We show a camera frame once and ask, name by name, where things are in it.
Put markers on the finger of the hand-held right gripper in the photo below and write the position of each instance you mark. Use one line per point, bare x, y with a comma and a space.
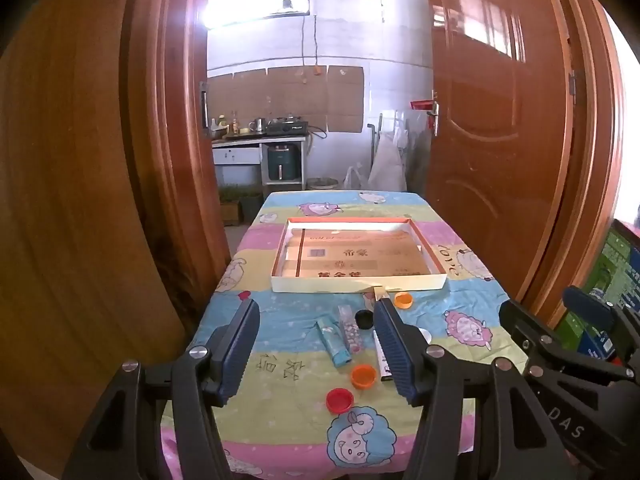
522, 327
590, 306

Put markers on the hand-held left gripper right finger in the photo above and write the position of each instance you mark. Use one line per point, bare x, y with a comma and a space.
396, 357

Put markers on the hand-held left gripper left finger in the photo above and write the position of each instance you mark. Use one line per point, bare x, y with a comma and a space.
239, 352

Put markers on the white printed lighter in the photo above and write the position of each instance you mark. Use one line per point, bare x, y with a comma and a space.
382, 366

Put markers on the white bottle cap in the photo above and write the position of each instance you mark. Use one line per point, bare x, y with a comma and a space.
426, 336

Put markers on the orange bottle cap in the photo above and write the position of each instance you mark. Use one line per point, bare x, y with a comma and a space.
363, 376
403, 300

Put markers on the black bottle cap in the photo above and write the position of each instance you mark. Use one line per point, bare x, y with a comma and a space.
363, 319

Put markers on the clear lighter with pink dots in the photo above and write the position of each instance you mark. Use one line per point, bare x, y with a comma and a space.
350, 332

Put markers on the teal lighter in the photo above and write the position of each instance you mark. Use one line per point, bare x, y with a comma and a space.
332, 342

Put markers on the gold lighter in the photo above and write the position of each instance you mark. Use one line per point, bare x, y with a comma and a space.
379, 294

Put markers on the red bottle cap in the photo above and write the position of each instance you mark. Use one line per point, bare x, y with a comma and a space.
340, 401

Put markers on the shallow cardboard box tray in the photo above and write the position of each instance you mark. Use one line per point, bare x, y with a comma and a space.
350, 255

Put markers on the green printed carton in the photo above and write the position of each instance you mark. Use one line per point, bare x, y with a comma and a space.
615, 280

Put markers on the cartoon sheep printed blanket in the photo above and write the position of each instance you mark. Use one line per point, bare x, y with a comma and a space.
295, 320

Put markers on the planter with grass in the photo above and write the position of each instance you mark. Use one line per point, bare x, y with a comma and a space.
240, 202

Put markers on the white plastic bag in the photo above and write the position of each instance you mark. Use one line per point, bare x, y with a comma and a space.
355, 179

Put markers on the round woven basket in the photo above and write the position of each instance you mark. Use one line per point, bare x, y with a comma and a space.
322, 183

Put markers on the large white sack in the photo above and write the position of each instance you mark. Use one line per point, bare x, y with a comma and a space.
387, 165

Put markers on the green air fryer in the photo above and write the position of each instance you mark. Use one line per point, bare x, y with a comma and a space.
283, 162

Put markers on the white kitchen counter cabinet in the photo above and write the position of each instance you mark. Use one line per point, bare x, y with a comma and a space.
235, 155

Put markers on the upright metal pipe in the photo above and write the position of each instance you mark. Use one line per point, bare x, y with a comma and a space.
372, 150

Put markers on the metal cooking pot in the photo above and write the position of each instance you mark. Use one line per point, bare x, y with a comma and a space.
218, 130

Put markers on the metal kettle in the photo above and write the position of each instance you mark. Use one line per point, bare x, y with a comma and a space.
258, 125

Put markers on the black gas stove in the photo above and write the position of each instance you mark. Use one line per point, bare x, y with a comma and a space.
286, 126

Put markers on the brown door with latch plate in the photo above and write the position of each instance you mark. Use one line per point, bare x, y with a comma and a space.
75, 185

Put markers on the red paper strip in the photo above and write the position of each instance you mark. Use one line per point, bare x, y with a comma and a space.
421, 105

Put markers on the cardboard wall covering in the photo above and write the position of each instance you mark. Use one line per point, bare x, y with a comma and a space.
300, 95

